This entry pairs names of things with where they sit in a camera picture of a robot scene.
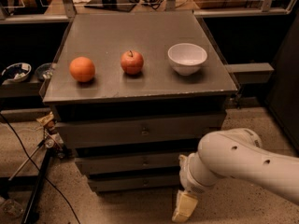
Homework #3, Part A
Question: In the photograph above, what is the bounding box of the grey bottom drawer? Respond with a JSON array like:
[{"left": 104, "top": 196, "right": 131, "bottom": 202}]
[{"left": 88, "top": 172, "right": 179, "bottom": 192}]

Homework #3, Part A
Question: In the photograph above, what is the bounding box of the grey drawer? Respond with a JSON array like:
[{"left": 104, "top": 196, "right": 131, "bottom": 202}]
[
  {"left": 56, "top": 112, "right": 226, "bottom": 148},
  {"left": 88, "top": 172, "right": 179, "bottom": 192},
  {"left": 75, "top": 147, "right": 195, "bottom": 175}
]

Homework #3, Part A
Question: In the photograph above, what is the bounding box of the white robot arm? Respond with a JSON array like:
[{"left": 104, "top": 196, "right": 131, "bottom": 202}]
[{"left": 172, "top": 128, "right": 299, "bottom": 223}]

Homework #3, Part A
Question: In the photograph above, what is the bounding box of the grey top drawer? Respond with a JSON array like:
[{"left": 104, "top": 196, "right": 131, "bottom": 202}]
[{"left": 56, "top": 112, "right": 226, "bottom": 148}]

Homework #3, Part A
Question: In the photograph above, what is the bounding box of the grey middle drawer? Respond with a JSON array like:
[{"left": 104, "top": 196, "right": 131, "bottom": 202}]
[{"left": 75, "top": 147, "right": 195, "bottom": 175}]

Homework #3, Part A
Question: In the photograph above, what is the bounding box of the grey drawer cabinet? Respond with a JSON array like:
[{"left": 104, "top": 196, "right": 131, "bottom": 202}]
[{"left": 43, "top": 11, "right": 236, "bottom": 180}]

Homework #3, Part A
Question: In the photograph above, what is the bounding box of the white bowl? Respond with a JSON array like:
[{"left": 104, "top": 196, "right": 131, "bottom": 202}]
[{"left": 167, "top": 43, "right": 207, "bottom": 76}]

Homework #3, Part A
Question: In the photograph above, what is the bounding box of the grey side shelf block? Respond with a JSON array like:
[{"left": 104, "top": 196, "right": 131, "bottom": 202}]
[{"left": 225, "top": 63, "right": 274, "bottom": 85}]

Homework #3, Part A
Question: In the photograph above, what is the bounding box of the red apple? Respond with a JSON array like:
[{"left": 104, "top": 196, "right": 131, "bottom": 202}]
[{"left": 121, "top": 50, "right": 144, "bottom": 76}]

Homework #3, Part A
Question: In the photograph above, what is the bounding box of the black tripod stand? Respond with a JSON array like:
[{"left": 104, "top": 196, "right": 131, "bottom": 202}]
[{"left": 0, "top": 150, "right": 52, "bottom": 224}]

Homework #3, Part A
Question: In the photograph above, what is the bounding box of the snack wrapper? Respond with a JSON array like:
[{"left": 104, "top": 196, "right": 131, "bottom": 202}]
[{"left": 36, "top": 112, "right": 55, "bottom": 129}]

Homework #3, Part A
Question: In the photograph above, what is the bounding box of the orange fruit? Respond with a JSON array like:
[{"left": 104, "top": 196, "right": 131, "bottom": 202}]
[{"left": 69, "top": 57, "right": 95, "bottom": 83}]

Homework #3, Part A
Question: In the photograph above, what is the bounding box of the dark small bowl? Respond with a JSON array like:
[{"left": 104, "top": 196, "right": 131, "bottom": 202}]
[{"left": 35, "top": 63, "right": 53, "bottom": 81}]

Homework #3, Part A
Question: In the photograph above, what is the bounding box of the blue patterned bowl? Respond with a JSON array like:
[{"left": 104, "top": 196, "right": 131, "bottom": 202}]
[{"left": 0, "top": 63, "right": 32, "bottom": 84}]

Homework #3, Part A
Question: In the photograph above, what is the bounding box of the black monitor base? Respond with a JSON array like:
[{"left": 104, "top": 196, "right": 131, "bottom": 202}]
[{"left": 85, "top": 0, "right": 136, "bottom": 12}]

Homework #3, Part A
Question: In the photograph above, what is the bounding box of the black floor cable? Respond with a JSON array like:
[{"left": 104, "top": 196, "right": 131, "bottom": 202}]
[{"left": 0, "top": 111, "right": 81, "bottom": 224}]

